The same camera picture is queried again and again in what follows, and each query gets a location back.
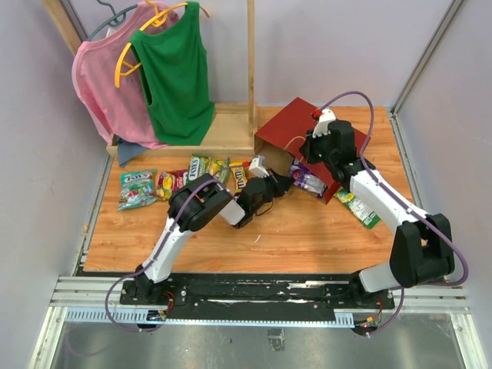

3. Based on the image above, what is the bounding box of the purple snack pack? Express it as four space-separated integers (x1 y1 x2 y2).
288 158 327 198

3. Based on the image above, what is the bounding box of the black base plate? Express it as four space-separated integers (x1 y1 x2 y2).
120 273 395 323

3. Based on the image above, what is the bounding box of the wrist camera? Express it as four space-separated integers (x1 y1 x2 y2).
242 155 270 178
311 108 337 138

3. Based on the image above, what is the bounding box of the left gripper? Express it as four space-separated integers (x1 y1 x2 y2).
251 168 295 214

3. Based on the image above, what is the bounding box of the orange Fox's fruits candy bag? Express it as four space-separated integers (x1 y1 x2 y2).
155 169 188 201

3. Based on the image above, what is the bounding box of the aluminium rail frame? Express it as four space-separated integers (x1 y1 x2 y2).
43 1 487 368

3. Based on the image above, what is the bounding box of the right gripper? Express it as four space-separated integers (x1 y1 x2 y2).
299 127 337 166

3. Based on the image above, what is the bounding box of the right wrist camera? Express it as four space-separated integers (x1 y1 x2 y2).
311 108 337 138

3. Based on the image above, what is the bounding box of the teal Fox's candy bag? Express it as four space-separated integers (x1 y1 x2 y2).
117 169 157 211

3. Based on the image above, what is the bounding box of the pink shirt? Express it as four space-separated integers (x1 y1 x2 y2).
71 2 164 149

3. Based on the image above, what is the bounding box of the green Fox's spring tea bag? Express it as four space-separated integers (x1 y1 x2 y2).
186 155 230 185

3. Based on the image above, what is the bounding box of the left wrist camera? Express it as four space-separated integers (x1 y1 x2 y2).
242 155 270 178

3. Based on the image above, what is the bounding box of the green candy bag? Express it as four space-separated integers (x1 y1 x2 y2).
334 188 380 229

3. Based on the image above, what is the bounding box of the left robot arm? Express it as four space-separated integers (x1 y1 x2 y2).
134 171 294 304

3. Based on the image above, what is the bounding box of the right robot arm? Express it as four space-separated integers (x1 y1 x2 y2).
300 119 455 308

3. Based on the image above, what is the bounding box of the teal hanger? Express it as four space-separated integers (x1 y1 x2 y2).
86 0 138 42

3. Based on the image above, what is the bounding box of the green tank top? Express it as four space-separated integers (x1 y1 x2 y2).
130 2 215 146

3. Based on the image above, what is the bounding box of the yellow hanger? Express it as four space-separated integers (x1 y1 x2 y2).
115 1 211 95

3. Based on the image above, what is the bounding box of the yellow M&M's bag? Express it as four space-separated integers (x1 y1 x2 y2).
229 161 248 194

